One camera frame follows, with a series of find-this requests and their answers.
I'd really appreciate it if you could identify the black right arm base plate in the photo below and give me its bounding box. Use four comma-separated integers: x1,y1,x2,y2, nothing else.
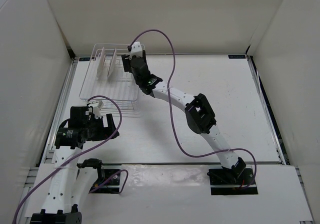
207,168,258,195

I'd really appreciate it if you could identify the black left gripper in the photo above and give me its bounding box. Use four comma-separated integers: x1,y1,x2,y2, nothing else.
83,113,119,141

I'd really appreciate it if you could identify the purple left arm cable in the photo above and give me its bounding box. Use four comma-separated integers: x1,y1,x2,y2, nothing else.
14,95,129,224

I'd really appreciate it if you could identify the white wire dish rack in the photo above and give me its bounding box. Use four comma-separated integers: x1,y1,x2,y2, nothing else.
79,43,140,112

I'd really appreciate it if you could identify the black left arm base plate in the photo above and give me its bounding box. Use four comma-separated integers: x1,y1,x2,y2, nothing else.
89,169,121,194

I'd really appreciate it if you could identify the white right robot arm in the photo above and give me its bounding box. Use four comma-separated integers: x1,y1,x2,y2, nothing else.
121,47,246,184

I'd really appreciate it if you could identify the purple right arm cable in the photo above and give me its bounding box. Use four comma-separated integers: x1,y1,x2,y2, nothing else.
128,30,258,190

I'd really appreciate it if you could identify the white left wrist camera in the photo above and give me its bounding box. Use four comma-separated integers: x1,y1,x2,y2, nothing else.
86,100,104,119

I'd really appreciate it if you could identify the white plate far left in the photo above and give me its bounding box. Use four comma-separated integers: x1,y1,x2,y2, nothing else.
96,47,106,78

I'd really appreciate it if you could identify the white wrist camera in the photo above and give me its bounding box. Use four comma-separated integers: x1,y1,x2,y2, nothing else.
86,100,104,119
127,42,145,60

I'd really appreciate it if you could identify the white plate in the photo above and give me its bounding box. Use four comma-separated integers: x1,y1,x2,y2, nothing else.
96,47,106,78
107,48,117,79

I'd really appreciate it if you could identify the white plate middle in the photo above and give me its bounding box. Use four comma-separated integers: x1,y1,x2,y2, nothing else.
107,48,117,79

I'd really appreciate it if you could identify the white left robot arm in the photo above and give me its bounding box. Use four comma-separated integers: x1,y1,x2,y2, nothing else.
31,101,118,223

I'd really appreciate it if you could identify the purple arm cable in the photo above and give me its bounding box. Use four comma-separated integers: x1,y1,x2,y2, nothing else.
14,95,129,224
128,30,258,190

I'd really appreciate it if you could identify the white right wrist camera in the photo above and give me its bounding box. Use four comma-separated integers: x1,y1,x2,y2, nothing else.
127,42,145,60

